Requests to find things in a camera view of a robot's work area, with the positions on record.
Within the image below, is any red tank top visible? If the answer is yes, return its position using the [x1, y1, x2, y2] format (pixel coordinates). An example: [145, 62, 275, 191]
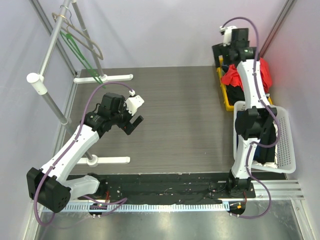
[221, 56, 273, 92]

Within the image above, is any yellow plastic tray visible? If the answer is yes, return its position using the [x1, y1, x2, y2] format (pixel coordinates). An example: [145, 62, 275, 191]
[216, 56, 273, 112]

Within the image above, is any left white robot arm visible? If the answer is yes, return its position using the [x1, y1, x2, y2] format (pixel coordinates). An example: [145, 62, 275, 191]
[26, 92, 145, 213]

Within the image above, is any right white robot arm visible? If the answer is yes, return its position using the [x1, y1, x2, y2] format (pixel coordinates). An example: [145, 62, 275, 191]
[214, 26, 278, 198]

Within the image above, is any green clothes hanger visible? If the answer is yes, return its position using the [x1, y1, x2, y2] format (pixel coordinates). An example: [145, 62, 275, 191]
[60, 31, 103, 84]

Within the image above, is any grey clothes hanger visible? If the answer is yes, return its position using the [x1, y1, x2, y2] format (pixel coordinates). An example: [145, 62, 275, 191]
[61, 17, 104, 60]

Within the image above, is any black garment in tray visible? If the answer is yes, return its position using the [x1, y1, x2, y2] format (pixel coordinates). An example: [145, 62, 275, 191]
[225, 85, 245, 106]

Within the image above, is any metal clothes rack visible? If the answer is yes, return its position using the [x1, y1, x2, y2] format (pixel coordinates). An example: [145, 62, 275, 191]
[26, 0, 134, 167]

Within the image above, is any navy garment in basket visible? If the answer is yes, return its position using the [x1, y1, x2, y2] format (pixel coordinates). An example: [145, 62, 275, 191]
[235, 107, 277, 164]

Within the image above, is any white plastic laundry basket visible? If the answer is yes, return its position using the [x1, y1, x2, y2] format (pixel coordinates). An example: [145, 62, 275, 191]
[232, 100, 297, 175]

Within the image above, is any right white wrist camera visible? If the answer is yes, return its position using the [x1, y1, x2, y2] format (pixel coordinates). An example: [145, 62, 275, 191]
[219, 25, 237, 47]

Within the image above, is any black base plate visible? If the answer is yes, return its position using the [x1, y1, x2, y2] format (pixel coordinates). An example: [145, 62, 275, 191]
[89, 173, 256, 205]

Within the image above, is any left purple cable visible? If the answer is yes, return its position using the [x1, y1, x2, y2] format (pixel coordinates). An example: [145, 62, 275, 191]
[32, 81, 136, 227]

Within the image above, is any white slotted cable duct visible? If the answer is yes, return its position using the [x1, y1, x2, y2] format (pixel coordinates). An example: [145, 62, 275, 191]
[61, 201, 230, 213]

